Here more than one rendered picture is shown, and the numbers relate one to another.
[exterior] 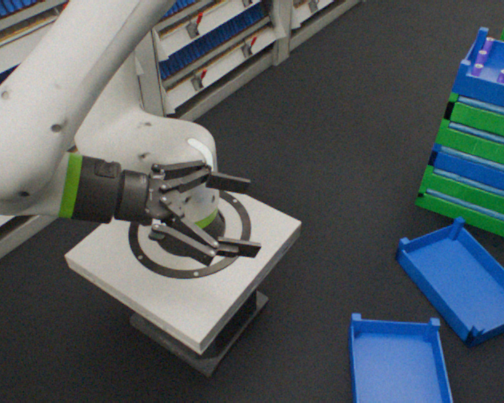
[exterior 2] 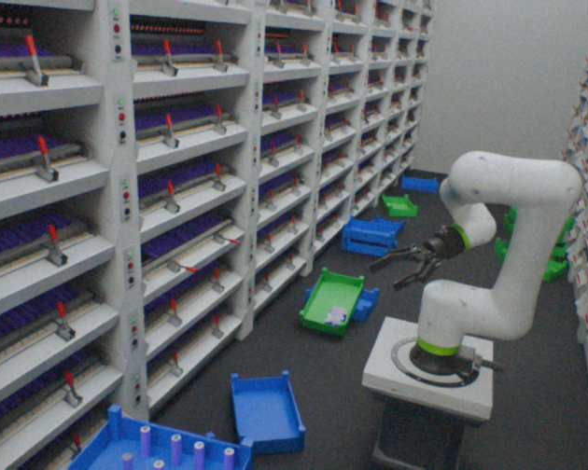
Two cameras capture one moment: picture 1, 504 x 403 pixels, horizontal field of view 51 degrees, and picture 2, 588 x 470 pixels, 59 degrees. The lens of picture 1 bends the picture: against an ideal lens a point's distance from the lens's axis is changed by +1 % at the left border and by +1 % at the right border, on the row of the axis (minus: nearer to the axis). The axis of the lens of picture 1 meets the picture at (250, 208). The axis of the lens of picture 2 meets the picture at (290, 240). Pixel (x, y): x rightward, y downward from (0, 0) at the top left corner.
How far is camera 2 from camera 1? 1.97 m
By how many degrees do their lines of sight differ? 110
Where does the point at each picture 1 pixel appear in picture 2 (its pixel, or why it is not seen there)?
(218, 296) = (389, 332)
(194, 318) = (396, 324)
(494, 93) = (207, 448)
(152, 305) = not seen: hidden behind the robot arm
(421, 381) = (248, 426)
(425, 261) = not seen: outside the picture
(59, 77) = not seen: hidden behind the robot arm
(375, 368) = (280, 429)
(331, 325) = (316, 452)
